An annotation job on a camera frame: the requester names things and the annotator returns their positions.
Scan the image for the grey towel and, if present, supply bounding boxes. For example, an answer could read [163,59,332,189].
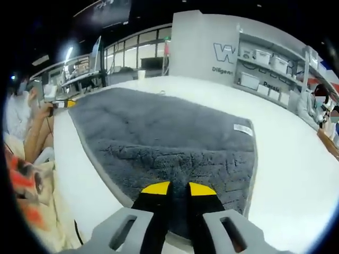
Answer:
[67,87,258,236]

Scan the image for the person's left hand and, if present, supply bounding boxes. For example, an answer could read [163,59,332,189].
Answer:
[39,102,56,119]

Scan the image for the white office desk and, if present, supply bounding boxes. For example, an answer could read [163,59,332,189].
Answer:
[61,70,104,93]

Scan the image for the ceiling air vent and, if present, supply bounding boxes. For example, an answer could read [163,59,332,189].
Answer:
[31,55,50,66]

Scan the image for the ceiling light strip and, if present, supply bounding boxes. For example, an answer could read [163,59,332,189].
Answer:
[62,44,74,64]

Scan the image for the computer monitor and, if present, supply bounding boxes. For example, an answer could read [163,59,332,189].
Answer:
[91,35,103,74]

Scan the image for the grey equipment cabinet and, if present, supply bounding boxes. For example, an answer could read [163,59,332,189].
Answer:
[110,67,140,85]

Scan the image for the cream orange printed shirt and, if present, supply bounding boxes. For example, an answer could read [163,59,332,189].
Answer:
[4,133,83,253]

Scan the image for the dark display screen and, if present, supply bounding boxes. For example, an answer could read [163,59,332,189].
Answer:
[140,57,163,70]

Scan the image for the wooden box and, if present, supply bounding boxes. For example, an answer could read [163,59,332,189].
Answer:
[317,128,339,162]

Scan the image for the white plastic storage boxes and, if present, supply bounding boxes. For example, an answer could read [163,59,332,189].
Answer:
[239,47,323,105]

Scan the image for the metal storage shelf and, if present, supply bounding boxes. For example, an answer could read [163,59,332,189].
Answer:
[233,25,339,112]

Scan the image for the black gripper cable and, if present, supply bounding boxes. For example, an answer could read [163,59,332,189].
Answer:
[74,219,85,246]
[45,116,56,141]

